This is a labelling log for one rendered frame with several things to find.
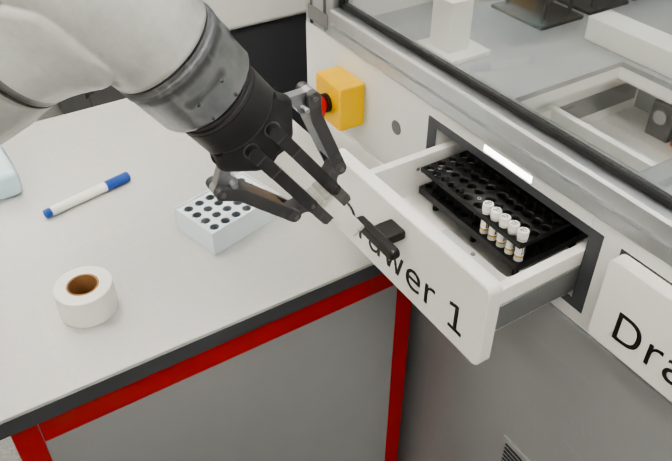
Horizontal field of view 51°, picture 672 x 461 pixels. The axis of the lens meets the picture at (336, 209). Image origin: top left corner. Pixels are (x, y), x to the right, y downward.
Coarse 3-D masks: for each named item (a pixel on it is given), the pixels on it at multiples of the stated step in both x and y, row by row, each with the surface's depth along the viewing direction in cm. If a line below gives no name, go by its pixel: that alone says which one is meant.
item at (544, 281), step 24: (456, 144) 93; (384, 168) 89; (408, 168) 91; (408, 192) 93; (432, 216) 90; (504, 264) 83; (552, 264) 74; (576, 264) 77; (504, 288) 72; (528, 288) 74; (552, 288) 76; (504, 312) 73; (528, 312) 76
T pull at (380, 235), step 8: (360, 216) 78; (368, 224) 77; (376, 224) 77; (384, 224) 77; (392, 224) 77; (368, 232) 76; (376, 232) 76; (384, 232) 76; (392, 232) 76; (400, 232) 76; (376, 240) 75; (384, 240) 75; (392, 240) 76; (384, 248) 74; (392, 248) 74; (392, 256) 74
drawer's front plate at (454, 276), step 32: (352, 160) 84; (352, 192) 84; (384, 192) 79; (416, 224) 74; (384, 256) 83; (416, 256) 76; (448, 256) 71; (416, 288) 79; (448, 288) 73; (480, 288) 68; (448, 320) 75; (480, 320) 70; (480, 352) 72
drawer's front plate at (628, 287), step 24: (624, 264) 69; (624, 288) 70; (648, 288) 67; (600, 312) 74; (624, 312) 71; (648, 312) 68; (600, 336) 75; (624, 336) 72; (648, 336) 69; (624, 360) 73
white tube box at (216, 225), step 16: (240, 176) 105; (208, 192) 101; (272, 192) 101; (176, 208) 98; (192, 208) 99; (208, 208) 99; (224, 208) 99; (240, 208) 98; (256, 208) 98; (192, 224) 96; (208, 224) 96; (224, 224) 96; (240, 224) 97; (256, 224) 100; (208, 240) 95; (224, 240) 96
